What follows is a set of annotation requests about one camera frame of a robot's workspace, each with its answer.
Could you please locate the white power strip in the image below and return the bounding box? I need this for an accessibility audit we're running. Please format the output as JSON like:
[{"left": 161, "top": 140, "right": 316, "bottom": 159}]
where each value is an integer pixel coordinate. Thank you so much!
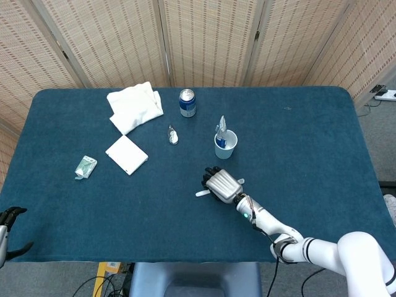
[{"left": 374, "top": 88, "right": 396, "bottom": 101}]

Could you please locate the white flat square box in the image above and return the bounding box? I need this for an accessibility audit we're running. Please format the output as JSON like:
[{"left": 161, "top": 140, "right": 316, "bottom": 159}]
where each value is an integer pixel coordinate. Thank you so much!
[{"left": 105, "top": 135, "right": 149, "bottom": 176}]

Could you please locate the blue soda can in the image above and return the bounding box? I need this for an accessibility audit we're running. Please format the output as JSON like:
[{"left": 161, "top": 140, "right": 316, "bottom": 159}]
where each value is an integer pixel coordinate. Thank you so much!
[{"left": 179, "top": 88, "right": 197, "bottom": 118}]

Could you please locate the blue white toothpaste tube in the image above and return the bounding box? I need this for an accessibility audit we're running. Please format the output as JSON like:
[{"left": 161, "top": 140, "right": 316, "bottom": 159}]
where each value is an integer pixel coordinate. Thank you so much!
[{"left": 215, "top": 115, "right": 229, "bottom": 148}]

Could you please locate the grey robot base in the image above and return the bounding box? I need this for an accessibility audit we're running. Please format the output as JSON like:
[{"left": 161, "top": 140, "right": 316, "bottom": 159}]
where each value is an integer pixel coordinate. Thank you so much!
[{"left": 128, "top": 262, "right": 263, "bottom": 297}]

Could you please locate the white toothbrush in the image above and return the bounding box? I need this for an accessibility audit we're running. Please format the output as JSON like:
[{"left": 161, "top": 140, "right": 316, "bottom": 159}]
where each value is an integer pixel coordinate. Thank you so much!
[{"left": 195, "top": 177, "right": 246, "bottom": 198}]

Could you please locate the black floor cable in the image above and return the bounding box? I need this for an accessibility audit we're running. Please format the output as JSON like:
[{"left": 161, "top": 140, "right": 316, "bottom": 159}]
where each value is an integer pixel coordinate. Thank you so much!
[{"left": 71, "top": 273, "right": 131, "bottom": 297}]

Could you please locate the bamboo folding screen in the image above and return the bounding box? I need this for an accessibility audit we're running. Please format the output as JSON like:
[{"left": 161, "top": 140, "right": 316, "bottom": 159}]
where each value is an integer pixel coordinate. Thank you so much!
[{"left": 0, "top": 0, "right": 396, "bottom": 189}]

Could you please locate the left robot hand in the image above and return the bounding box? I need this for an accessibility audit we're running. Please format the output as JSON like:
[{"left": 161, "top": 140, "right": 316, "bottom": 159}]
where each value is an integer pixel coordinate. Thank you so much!
[{"left": 0, "top": 206, "right": 34, "bottom": 269}]

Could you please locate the white plastic cup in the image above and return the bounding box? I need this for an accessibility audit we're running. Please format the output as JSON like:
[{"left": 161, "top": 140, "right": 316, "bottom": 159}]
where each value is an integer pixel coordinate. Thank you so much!
[{"left": 214, "top": 129, "right": 238, "bottom": 160}]

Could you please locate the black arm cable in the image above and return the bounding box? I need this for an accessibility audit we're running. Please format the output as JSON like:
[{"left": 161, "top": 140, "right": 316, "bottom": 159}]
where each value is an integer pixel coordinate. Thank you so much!
[{"left": 251, "top": 210, "right": 281, "bottom": 297}]

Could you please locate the white folded towel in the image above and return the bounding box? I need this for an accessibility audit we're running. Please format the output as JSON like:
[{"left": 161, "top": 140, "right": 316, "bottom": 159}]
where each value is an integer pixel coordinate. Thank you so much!
[{"left": 106, "top": 81, "right": 164, "bottom": 136}]

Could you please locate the yellow frame under table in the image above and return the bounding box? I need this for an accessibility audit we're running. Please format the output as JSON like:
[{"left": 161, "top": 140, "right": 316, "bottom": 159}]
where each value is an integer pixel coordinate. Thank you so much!
[{"left": 93, "top": 262, "right": 122, "bottom": 297}]

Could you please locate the blue table cloth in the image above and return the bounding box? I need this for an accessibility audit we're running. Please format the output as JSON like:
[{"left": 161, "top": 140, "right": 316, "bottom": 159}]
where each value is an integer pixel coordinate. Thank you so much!
[{"left": 0, "top": 86, "right": 384, "bottom": 264}]

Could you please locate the green white tissue packet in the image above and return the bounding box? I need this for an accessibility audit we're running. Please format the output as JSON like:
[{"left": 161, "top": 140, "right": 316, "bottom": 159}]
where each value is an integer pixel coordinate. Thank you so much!
[{"left": 74, "top": 155, "right": 98, "bottom": 181}]

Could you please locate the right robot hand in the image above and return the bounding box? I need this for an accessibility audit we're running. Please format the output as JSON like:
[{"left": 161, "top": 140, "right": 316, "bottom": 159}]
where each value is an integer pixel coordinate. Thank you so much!
[{"left": 202, "top": 166, "right": 244, "bottom": 205}]

